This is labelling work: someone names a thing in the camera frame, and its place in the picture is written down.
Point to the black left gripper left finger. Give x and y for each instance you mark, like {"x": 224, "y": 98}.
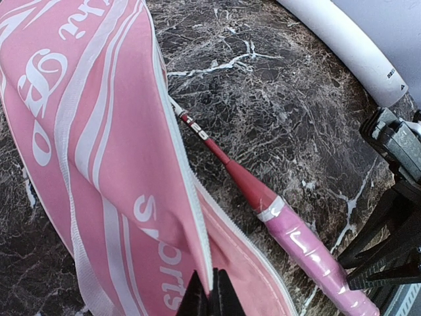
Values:
{"x": 195, "y": 301}

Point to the pink racket cover bag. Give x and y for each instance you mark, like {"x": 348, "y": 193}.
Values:
{"x": 84, "y": 91}

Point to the pink-handled badminton racket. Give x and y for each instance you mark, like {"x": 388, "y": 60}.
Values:
{"x": 289, "y": 230}

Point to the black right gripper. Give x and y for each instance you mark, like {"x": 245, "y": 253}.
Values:
{"x": 398, "y": 142}

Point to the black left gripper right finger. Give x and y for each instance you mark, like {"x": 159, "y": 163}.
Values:
{"x": 223, "y": 298}

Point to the white shuttlecock tube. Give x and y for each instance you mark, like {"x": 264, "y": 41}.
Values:
{"x": 353, "y": 47}

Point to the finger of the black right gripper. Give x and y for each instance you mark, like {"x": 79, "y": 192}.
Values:
{"x": 383, "y": 273}

